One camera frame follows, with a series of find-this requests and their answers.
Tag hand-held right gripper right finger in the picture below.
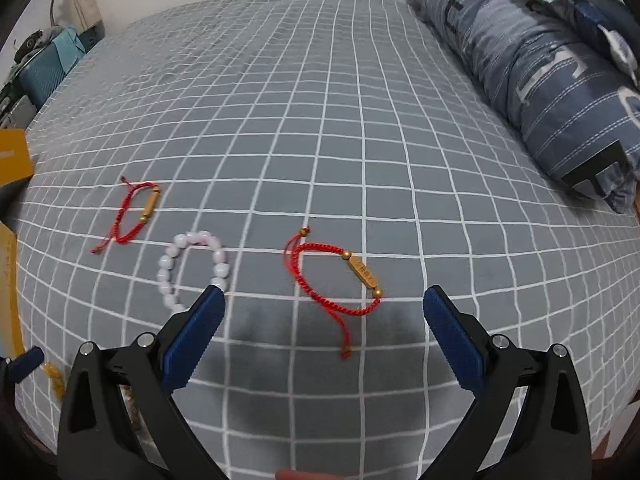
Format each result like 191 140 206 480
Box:
422 285 596 480

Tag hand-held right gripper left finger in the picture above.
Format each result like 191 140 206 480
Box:
57 285 226 480

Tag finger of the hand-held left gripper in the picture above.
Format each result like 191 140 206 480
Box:
0 346 46 386

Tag red string bracelet gold bar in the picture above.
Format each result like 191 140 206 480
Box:
282 228 386 361

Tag yellow box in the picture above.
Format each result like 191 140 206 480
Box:
0 129 37 187

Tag grey checked bed sheet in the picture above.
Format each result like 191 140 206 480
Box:
10 0 640 480

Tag blue patterned pillow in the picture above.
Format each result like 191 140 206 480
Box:
404 0 640 216
475 0 640 88

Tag teal suitcase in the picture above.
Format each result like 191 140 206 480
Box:
14 27 83 111

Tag amber bead bracelet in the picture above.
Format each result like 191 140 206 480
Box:
44 362 138 428

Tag white bead bracelet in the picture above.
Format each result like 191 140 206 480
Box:
156 230 233 317

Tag red string bracelet gold tube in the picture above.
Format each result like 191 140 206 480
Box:
91 175 162 255

